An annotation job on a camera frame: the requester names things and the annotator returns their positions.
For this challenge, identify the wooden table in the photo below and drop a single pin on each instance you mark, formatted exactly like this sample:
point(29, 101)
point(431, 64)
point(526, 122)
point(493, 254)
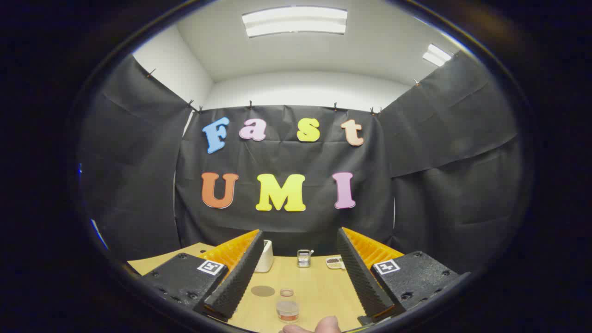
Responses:
point(319, 286)

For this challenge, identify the white kitchen appliance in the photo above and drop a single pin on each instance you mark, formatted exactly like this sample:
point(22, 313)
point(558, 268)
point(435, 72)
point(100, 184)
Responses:
point(265, 256)

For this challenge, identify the clear juice bottle red label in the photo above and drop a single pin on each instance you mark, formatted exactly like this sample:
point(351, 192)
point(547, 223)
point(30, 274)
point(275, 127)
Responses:
point(287, 309)

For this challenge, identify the small ceiling light panel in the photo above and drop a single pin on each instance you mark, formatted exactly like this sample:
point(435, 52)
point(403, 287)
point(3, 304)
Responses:
point(436, 54)

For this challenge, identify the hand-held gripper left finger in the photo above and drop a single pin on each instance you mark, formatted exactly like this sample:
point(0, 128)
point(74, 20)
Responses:
point(236, 277)

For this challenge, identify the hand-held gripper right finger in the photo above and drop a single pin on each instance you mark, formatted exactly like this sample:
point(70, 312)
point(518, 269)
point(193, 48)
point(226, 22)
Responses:
point(363, 277)

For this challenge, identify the round brown coaster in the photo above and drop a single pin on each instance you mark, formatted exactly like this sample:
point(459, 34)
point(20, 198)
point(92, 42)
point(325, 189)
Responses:
point(262, 291)

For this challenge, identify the large ceiling light panel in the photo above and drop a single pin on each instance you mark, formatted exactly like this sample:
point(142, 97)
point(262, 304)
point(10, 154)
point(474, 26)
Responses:
point(294, 21)

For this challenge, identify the white divided snack dish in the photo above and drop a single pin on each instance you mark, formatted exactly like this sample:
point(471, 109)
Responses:
point(334, 263)

